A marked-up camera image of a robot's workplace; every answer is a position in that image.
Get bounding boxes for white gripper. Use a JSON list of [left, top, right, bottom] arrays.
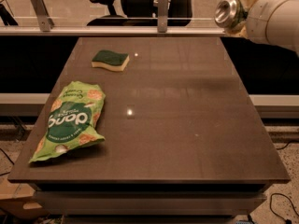
[[225, 0, 292, 45]]

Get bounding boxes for green soda can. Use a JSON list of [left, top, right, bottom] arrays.
[[214, 0, 248, 31]]

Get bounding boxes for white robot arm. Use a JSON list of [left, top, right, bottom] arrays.
[[225, 0, 299, 55]]

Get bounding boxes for black office chair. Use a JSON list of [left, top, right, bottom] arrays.
[[87, 0, 192, 26]]

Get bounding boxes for green and yellow sponge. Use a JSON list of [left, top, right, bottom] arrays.
[[92, 49, 130, 72]]

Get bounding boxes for green snack bag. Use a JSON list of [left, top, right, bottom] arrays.
[[29, 81, 106, 162]]

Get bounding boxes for cardboard box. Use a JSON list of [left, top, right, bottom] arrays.
[[0, 178, 48, 219]]

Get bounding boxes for middle metal bracket post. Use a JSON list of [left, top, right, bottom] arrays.
[[157, 0, 168, 33]]

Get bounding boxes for metal bracket post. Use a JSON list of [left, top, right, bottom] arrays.
[[157, 0, 168, 33], [30, 0, 54, 32]]

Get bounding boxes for left metal bracket post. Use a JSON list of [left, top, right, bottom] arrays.
[[30, 0, 54, 32]]

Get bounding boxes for black floor cable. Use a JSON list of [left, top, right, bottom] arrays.
[[268, 192, 299, 224]]

